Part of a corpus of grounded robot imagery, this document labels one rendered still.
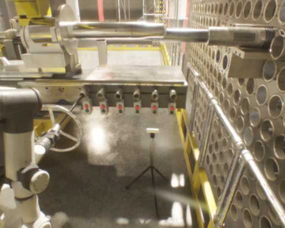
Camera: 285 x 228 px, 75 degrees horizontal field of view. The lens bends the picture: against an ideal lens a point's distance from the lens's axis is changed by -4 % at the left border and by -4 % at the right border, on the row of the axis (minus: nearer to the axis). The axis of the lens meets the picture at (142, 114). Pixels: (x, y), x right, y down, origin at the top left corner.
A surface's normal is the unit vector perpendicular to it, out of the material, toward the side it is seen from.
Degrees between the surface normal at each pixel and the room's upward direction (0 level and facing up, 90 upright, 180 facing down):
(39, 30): 90
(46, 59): 90
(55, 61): 90
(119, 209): 0
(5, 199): 90
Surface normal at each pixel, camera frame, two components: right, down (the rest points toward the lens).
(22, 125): 0.73, 0.15
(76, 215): 0.00, -0.87
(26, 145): 0.92, 0.12
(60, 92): -0.05, 0.49
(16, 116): 0.47, 0.17
